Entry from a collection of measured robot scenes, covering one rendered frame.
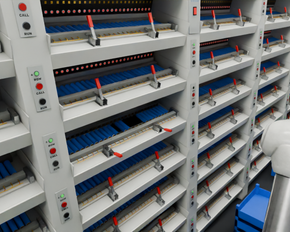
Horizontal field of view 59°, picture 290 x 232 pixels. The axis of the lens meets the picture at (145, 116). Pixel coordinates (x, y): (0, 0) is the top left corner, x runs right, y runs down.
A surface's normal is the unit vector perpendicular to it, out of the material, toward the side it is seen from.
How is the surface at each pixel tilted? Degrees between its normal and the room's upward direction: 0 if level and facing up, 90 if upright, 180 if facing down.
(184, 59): 90
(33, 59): 90
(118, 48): 108
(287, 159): 70
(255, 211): 0
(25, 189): 18
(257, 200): 0
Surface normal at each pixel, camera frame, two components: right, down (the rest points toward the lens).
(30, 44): 0.70, 0.22
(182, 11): -0.71, 0.29
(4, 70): 0.69, 0.49
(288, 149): -0.69, -0.05
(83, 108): 0.16, -0.82
